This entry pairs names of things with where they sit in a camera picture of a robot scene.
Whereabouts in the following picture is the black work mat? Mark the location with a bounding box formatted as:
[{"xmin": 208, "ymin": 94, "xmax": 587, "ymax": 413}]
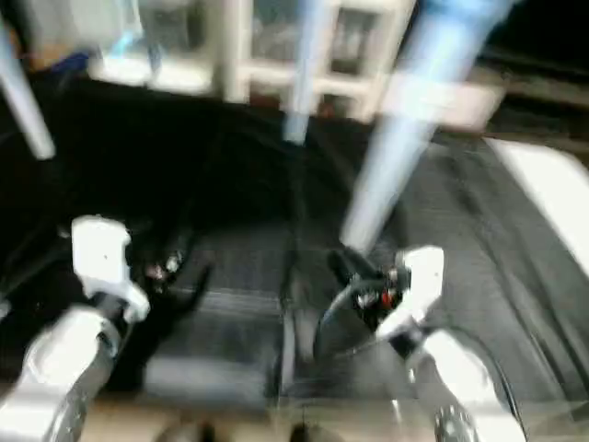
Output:
[{"xmin": 0, "ymin": 74, "xmax": 589, "ymax": 411}]

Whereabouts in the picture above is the white drawer unit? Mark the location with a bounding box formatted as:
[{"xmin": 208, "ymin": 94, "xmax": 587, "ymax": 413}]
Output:
[{"xmin": 382, "ymin": 69, "xmax": 512, "ymax": 132}]

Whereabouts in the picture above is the white flat board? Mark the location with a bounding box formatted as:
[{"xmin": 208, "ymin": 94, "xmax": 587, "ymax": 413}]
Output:
[{"xmin": 488, "ymin": 138, "xmax": 589, "ymax": 277}]

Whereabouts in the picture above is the light blue plastic object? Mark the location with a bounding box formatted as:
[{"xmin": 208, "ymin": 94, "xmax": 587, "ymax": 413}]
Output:
[{"xmin": 109, "ymin": 0, "xmax": 153, "ymax": 65}]

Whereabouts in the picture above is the white glass door cabinet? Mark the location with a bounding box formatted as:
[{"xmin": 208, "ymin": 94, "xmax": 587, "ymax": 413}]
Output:
[{"xmin": 216, "ymin": 0, "xmax": 415, "ymax": 122}]

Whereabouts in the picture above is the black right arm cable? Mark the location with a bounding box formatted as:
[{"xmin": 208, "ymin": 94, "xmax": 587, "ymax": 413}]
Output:
[{"xmin": 313, "ymin": 281, "xmax": 369, "ymax": 362}]

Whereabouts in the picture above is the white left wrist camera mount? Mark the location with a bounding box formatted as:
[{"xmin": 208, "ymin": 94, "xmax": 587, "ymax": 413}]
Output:
[{"xmin": 70, "ymin": 215, "xmax": 151, "ymax": 323}]

